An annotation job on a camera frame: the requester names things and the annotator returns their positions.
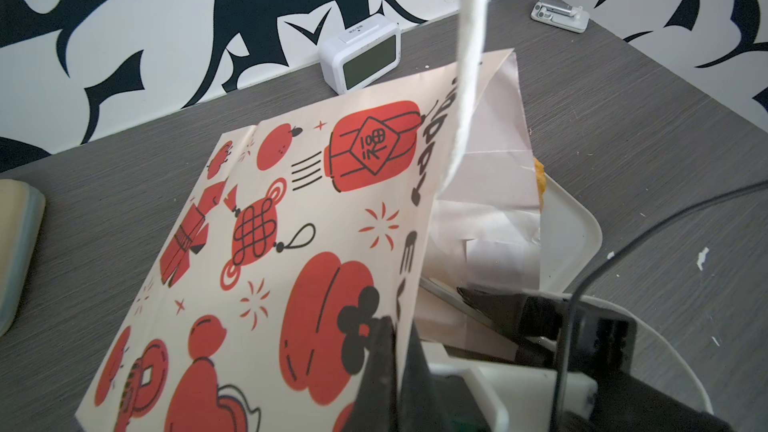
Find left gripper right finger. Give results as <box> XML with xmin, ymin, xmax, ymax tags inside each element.
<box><xmin>398</xmin><ymin>326</ymin><xmax>450</xmax><ymax>432</ymax></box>

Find white plastic tray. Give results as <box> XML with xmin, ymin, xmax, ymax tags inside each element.
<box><xmin>539</xmin><ymin>174</ymin><xmax>603</xmax><ymax>294</ymax></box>

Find white digital clock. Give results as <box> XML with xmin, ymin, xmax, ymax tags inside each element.
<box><xmin>319</xmin><ymin>14</ymin><xmax>401</xmax><ymax>95</ymax></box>

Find fake ring bread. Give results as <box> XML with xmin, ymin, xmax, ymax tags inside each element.
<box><xmin>534</xmin><ymin>158</ymin><xmax>547</xmax><ymax>209</ymax></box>

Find small white device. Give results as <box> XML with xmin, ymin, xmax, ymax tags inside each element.
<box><xmin>530</xmin><ymin>0</ymin><xmax>590</xmax><ymax>34</ymax></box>

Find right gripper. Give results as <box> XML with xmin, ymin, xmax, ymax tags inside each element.
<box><xmin>427</xmin><ymin>287</ymin><xmax>731</xmax><ymax>431</ymax></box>

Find red white paper bag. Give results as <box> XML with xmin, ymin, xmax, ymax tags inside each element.
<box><xmin>74</xmin><ymin>0</ymin><xmax>544</xmax><ymax>432</ymax></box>

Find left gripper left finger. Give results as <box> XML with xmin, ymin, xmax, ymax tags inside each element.
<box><xmin>342</xmin><ymin>317</ymin><xmax>397</xmax><ymax>432</ymax></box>

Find beige glasses case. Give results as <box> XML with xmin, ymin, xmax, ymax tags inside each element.
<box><xmin>1</xmin><ymin>179</ymin><xmax>46</xmax><ymax>336</ymax></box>

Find steel tongs white tips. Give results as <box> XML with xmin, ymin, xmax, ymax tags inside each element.
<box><xmin>420</xmin><ymin>276</ymin><xmax>479</xmax><ymax>319</ymax></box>

